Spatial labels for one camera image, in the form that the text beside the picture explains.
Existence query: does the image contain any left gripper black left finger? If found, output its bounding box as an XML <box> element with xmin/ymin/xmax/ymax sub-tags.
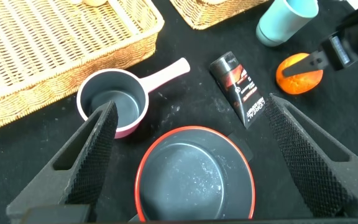
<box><xmin>6</xmin><ymin>100</ymin><xmax>119</xmax><ymax>218</ymax></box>

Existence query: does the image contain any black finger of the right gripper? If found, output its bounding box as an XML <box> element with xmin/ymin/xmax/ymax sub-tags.
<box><xmin>282</xmin><ymin>49</ymin><xmax>328</xmax><ymax>78</ymax></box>

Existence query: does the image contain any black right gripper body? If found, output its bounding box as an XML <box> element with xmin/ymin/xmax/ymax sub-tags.
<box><xmin>320</xmin><ymin>27</ymin><xmax>358</xmax><ymax>72</ymax></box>

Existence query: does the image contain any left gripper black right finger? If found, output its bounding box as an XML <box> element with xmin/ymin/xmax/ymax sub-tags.
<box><xmin>264</xmin><ymin>93</ymin><xmax>358</xmax><ymax>218</ymax></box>

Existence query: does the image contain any orange fruit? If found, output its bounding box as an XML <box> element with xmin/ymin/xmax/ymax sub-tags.
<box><xmin>275</xmin><ymin>52</ymin><xmax>324</xmax><ymax>95</ymax></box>

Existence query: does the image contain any light blue mug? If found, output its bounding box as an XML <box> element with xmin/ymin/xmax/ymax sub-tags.
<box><xmin>255</xmin><ymin>0</ymin><xmax>319</xmax><ymax>47</ymax></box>

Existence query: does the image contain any black cosmetic tube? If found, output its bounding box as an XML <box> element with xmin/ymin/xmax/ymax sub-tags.
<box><xmin>209</xmin><ymin>51</ymin><xmax>266</xmax><ymax>129</ymax></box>

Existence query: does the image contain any rectangular wicker basket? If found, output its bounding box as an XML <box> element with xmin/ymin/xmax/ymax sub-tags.
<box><xmin>169</xmin><ymin>0</ymin><xmax>270</xmax><ymax>30</ymax></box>
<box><xmin>0</xmin><ymin>0</ymin><xmax>165</xmax><ymax>136</ymax></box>

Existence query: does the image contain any pink saucepan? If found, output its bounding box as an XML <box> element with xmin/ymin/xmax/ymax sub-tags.
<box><xmin>76</xmin><ymin>57</ymin><xmax>191</xmax><ymax>139</ymax></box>

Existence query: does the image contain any red rimmed black pot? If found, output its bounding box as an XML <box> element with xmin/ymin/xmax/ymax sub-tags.
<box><xmin>134</xmin><ymin>125</ymin><xmax>256</xmax><ymax>222</ymax></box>

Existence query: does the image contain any small beige cup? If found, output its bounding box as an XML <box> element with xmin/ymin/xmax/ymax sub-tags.
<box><xmin>69</xmin><ymin>0</ymin><xmax>108</xmax><ymax>7</ymax></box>

